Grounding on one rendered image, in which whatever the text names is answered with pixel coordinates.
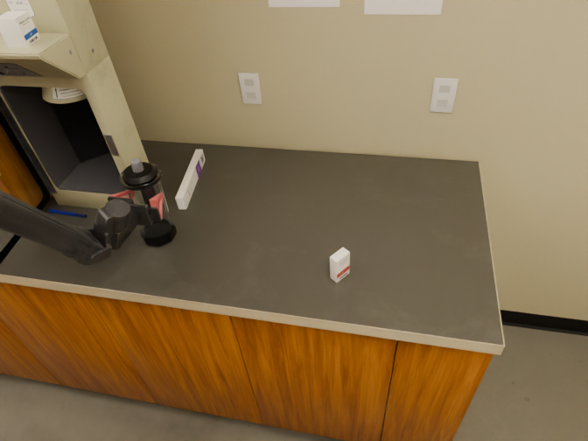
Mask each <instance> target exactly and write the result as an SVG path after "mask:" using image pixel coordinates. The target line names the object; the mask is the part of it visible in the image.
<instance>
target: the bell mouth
mask: <svg viewBox="0 0 588 441"><path fill-rule="evenodd" d="M42 97H43V99H44V100H45V101H47V102H50V103H56V104H64V103H71V102H78V101H82V100H85V99H87V97H86V95H85V94H84V93H83V92H82V91H81V90H79V89H78V88H63V87H42Z"/></svg>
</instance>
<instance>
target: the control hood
mask: <svg viewBox="0 0 588 441"><path fill-rule="evenodd" d="M39 36H40V39H39V40H38V41H36V42H35V43H34V44H32V45H31V46H29V47H8V46H7V44H6V42H5V40H4V38H3V36H2V34H1V33H0V63H11V64H17V65H19V66H21V67H24V68H26V69H28V70H30V71H33V72H34V73H36V74H39V75H42V76H44V77H46V78H70V79H81V78H82V77H83V76H84V75H85V74H86V73H85V71H84V69H83V66H82V64H81V61H80V59H79V56H78V54H77V52H76V50H75V48H74V44H73V42H72V40H71V38H70V35H69V34H67V33H39Z"/></svg>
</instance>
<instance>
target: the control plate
mask: <svg viewBox="0 0 588 441"><path fill-rule="evenodd" d="M4 66H6V67H4ZM0 72H1V73H4V74H0V75H10V76H36V77H44V76H42V75H39V74H37V73H34V72H33V71H30V70H28V69H26V68H24V67H22V66H19V65H17V64H11V63H0ZM6 72H8V74H6ZM13 72H17V74H15V73H13ZM22 72H24V73H26V74H25V75H24V74H23V73H22Z"/></svg>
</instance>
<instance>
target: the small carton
mask: <svg viewBox="0 0 588 441"><path fill-rule="evenodd" d="M0 32H1V34H2V36H3V39H4V40H5V42H6V44H7V46H8V47H29V46H31V45H32V44H34V43H35V42H36V41H38V40H39V39H40V36H39V33H38V31H37V29H36V27H35V24H34V23H33V21H32V18H31V16H30V14H29V11H28V10H20V11H7V12H5V13H4V14H3V15H1V16H0Z"/></svg>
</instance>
